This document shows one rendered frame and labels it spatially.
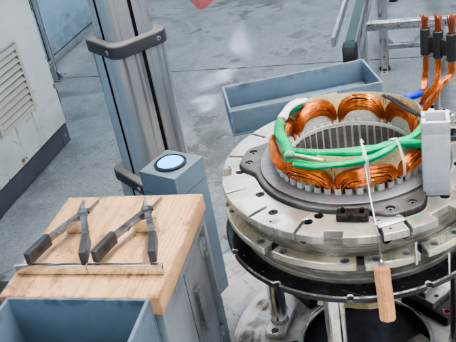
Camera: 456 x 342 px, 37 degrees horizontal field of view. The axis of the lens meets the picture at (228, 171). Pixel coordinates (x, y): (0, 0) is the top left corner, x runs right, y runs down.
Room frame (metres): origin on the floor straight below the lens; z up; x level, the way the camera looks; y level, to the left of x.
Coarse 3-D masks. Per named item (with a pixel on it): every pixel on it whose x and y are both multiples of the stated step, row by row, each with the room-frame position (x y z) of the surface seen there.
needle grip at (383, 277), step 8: (376, 272) 0.54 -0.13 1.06; (384, 272) 0.54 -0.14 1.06; (376, 280) 0.54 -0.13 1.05; (384, 280) 0.54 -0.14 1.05; (376, 288) 0.54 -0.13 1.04; (384, 288) 0.53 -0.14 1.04; (392, 288) 0.54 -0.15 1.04; (384, 296) 0.53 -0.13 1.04; (392, 296) 0.53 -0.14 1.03; (384, 304) 0.53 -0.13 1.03; (392, 304) 0.53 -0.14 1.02; (384, 312) 0.53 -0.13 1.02; (392, 312) 0.53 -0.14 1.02; (384, 320) 0.53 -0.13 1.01; (392, 320) 0.53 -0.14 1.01
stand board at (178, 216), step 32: (96, 224) 0.73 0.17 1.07; (160, 224) 0.70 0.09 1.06; (192, 224) 0.69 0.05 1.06; (64, 256) 0.67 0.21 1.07; (128, 256) 0.64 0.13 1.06; (160, 256) 0.63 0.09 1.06; (32, 288) 0.62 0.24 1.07; (64, 288) 0.61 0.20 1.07; (96, 288) 0.60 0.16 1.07; (128, 288) 0.59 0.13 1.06; (160, 288) 0.58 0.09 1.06
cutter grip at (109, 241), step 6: (108, 234) 0.65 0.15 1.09; (114, 234) 0.65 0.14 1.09; (102, 240) 0.64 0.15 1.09; (108, 240) 0.64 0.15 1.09; (114, 240) 0.65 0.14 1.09; (96, 246) 0.63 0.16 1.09; (102, 246) 0.63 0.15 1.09; (108, 246) 0.64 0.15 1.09; (90, 252) 0.62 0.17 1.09; (96, 252) 0.62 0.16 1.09; (102, 252) 0.63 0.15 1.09; (96, 258) 0.62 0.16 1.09; (102, 258) 0.63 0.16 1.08
